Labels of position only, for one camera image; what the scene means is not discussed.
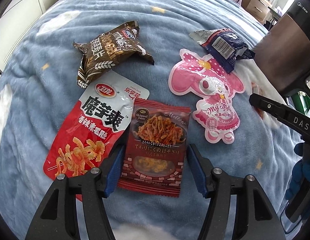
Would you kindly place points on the brown black trash bin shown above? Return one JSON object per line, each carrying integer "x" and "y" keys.
{"x": 283, "y": 55}

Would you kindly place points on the dark blue snack bag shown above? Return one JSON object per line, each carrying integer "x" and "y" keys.
{"x": 224, "y": 45}

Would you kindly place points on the green tray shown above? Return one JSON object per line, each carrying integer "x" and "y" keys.
{"x": 301, "y": 102}

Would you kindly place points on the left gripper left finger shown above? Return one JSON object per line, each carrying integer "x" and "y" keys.
{"x": 56, "y": 216}

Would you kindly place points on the red white konjac snack bag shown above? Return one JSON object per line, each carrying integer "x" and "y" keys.
{"x": 92, "y": 127}

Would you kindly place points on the wooden drawer cabinet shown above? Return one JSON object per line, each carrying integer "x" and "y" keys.
{"x": 257, "y": 8}

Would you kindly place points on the pink My Melody pouch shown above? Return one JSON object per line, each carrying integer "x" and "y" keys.
{"x": 206, "y": 78}

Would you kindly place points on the dark red noodle snack packet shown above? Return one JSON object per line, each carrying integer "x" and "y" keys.
{"x": 156, "y": 147}

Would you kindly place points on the blue cloud pattern blanket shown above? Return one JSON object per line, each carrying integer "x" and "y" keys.
{"x": 38, "y": 89}

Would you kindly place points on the white wardrobe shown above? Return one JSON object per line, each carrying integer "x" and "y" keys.
{"x": 15, "y": 21}

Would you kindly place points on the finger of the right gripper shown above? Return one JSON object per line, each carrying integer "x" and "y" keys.
{"x": 290, "y": 117}

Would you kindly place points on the brown oatmeal snack bag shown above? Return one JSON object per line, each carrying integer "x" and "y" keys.
{"x": 108, "y": 50}

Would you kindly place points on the blue gloved right hand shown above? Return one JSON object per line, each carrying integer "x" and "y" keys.
{"x": 300, "y": 171}

